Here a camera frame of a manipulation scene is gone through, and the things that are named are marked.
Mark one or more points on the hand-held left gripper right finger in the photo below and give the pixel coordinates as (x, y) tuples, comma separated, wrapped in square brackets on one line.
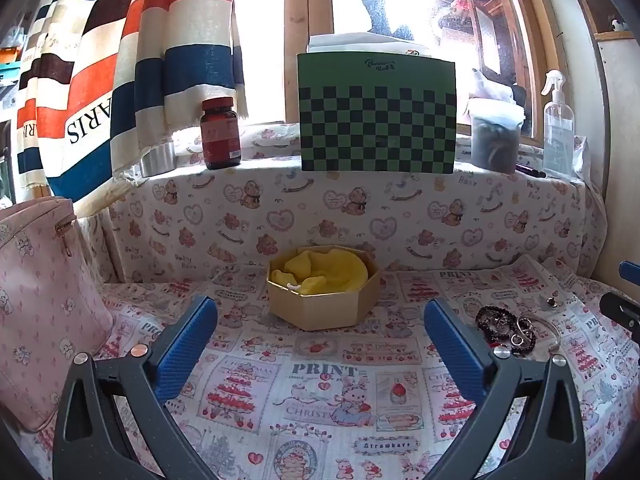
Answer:
[(452, 350)]

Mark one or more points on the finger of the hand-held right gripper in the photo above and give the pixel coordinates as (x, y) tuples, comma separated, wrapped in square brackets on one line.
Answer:
[(622, 312), (629, 269)]

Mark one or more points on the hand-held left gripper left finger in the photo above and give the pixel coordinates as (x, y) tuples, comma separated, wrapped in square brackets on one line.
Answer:
[(185, 340)]

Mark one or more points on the silver bangle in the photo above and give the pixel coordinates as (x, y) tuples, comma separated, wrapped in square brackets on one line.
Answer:
[(554, 332)]

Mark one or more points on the gold octagonal box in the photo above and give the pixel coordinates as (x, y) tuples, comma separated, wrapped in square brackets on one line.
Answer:
[(320, 310)]

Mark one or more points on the small white trinket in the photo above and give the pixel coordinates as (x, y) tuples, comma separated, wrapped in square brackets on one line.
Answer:
[(292, 286)]

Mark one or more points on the strawberry print cloth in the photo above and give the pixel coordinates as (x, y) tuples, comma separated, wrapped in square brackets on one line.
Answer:
[(310, 385)]

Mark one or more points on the white wooden panel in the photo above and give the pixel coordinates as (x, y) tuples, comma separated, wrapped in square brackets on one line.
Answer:
[(620, 135)]

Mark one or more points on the dark pen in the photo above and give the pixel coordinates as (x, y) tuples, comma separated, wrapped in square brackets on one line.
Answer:
[(530, 170)]

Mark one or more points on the pink backpack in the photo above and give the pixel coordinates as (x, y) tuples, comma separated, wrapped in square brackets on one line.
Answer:
[(45, 310)]

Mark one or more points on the yellow cloth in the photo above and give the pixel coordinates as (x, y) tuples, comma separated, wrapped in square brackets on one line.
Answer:
[(330, 270)]

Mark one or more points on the clear spray bottle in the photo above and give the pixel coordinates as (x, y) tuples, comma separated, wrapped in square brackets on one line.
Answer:
[(557, 135)]

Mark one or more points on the teddy bear print cloth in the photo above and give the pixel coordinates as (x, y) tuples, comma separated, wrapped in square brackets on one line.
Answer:
[(350, 215)]

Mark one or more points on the metal cup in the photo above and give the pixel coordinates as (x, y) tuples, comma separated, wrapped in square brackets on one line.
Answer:
[(157, 160)]

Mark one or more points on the jar with white lid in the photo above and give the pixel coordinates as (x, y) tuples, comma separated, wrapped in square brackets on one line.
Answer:
[(495, 140)]

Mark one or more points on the red supplement bottle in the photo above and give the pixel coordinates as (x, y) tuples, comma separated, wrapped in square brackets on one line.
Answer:
[(220, 135)]

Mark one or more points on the green checkered box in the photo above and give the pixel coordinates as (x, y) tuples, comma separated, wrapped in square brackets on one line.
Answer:
[(375, 120)]

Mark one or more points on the striped curtain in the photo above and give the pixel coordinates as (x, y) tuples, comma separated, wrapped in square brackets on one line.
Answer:
[(150, 60)]

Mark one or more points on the cluttered storage shelf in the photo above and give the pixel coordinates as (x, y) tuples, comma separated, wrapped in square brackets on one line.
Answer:
[(10, 75)]

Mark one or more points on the white cardboard box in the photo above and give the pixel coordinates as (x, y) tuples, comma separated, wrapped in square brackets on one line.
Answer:
[(365, 42)]

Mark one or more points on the wooden window frame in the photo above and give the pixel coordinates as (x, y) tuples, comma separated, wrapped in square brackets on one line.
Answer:
[(295, 35)]

